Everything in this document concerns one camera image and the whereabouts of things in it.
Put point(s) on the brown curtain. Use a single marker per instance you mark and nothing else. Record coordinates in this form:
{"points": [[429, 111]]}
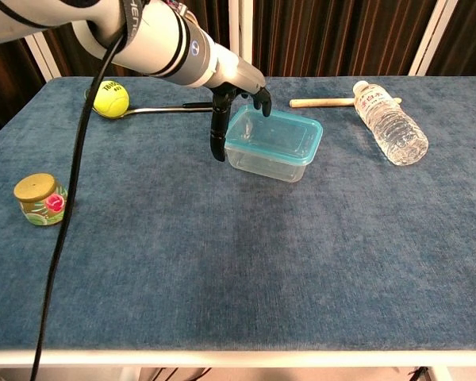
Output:
{"points": [[341, 35]]}

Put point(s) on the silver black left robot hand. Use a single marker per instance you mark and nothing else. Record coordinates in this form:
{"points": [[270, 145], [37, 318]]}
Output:
{"points": [[238, 73]]}

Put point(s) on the painted floral jar gold lid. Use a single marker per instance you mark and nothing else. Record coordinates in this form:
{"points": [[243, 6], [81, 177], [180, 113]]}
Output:
{"points": [[39, 202]]}

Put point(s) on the blue velvet tablecloth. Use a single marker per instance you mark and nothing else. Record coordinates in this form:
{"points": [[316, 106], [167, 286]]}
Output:
{"points": [[222, 258]]}

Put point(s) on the white upright frame post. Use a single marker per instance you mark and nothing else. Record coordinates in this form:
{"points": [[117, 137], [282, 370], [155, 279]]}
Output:
{"points": [[242, 24]]}

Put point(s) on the blue translucent plastic lid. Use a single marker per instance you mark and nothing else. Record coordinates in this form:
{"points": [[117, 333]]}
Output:
{"points": [[285, 131]]}

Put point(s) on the yellow tennis ball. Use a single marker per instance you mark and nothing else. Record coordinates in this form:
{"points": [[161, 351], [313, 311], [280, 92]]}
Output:
{"points": [[113, 101]]}

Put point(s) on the white slanted frame post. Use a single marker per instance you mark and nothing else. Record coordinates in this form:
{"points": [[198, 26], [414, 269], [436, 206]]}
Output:
{"points": [[45, 55], [432, 35]]}

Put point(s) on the wooden stick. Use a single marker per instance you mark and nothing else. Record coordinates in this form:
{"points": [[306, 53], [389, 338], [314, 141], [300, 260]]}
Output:
{"points": [[321, 102]]}

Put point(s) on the clear plastic water bottle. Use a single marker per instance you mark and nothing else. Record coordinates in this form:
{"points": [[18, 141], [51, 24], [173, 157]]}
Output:
{"points": [[396, 127]]}

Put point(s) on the clear plastic container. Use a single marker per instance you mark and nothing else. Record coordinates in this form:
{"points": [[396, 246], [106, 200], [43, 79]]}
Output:
{"points": [[269, 168]]}

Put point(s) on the white table frame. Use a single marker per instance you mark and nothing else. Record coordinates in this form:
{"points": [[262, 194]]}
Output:
{"points": [[238, 358]]}

